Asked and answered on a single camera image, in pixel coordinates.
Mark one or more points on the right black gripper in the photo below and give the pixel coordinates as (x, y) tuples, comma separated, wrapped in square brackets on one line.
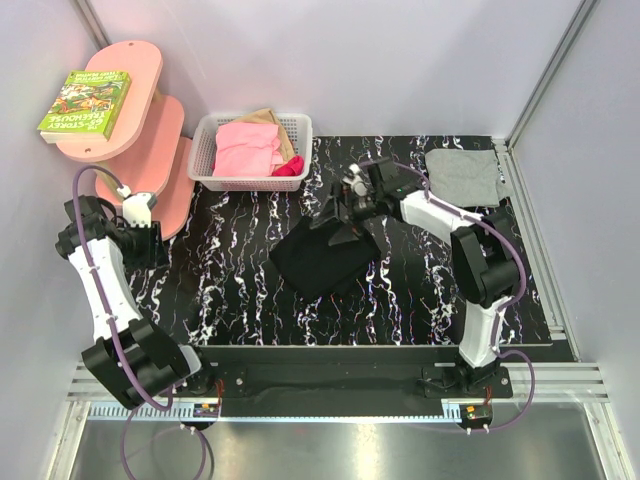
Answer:
[(328, 212)]

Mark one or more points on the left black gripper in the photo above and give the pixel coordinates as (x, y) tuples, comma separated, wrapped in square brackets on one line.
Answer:
[(154, 253)]

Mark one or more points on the black daisy print t-shirt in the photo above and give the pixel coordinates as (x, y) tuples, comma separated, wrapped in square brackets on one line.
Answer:
[(314, 268)]

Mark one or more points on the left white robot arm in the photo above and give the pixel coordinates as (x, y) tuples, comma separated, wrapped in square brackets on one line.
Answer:
[(132, 358)]

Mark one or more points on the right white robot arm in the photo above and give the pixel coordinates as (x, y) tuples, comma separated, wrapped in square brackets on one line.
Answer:
[(487, 268)]

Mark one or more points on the magenta garment in basket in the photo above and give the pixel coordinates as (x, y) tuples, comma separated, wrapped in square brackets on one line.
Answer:
[(293, 167)]

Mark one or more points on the pink tiered wooden shelf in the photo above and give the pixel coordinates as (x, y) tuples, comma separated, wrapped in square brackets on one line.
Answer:
[(146, 150)]

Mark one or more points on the white plastic laundry basket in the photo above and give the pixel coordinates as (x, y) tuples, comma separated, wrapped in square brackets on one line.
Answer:
[(202, 155)]

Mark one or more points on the pink t-shirt in basket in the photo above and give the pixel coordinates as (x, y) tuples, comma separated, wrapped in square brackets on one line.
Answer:
[(246, 150)]

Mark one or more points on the beige garment in basket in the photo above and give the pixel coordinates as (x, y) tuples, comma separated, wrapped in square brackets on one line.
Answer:
[(268, 116)]

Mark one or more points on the folded grey t-shirt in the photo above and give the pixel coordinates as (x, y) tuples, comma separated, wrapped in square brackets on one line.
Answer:
[(466, 178)]

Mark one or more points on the green storey treehouse book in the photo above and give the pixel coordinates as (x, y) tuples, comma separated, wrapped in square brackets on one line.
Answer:
[(87, 107)]

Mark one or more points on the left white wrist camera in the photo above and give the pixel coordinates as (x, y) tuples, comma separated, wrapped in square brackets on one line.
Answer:
[(137, 207)]

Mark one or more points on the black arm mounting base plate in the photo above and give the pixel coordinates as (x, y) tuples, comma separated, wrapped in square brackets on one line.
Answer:
[(294, 383)]

